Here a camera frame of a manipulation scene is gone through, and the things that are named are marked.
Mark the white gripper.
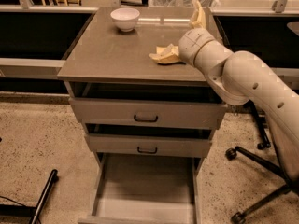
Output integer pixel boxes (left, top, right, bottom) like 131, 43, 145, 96
149, 0, 219, 68

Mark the yellow sponge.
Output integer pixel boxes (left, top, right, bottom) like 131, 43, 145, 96
156, 45, 174, 55

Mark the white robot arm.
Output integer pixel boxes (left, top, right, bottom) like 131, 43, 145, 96
150, 1, 299, 185

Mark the grey drawer cabinet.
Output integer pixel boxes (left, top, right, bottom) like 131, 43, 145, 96
58, 7, 227, 224

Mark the top grey drawer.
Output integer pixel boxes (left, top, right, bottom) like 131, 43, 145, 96
69, 98, 227, 129

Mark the grey drawer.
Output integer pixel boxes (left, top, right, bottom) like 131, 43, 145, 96
69, 98, 227, 129
85, 134, 211, 158
78, 154, 201, 224

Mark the middle grey drawer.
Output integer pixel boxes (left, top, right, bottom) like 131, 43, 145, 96
85, 134, 211, 158

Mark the bottom grey drawer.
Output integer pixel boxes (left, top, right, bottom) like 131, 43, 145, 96
78, 154, 201, 224

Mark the white ceramic bowl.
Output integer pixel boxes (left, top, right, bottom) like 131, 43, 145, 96
110, 7, 140, 32

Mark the black stand leg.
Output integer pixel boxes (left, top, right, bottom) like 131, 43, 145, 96
244, 101, 271, 150

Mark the black office chair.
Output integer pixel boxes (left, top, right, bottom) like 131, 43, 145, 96
225, 21, 299, 224

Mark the black floor stand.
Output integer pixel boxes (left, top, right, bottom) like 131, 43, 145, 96
0, 168, 60, 224

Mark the grey metal rail frame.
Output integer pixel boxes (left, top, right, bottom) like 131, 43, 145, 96
0, 0, 299, 91

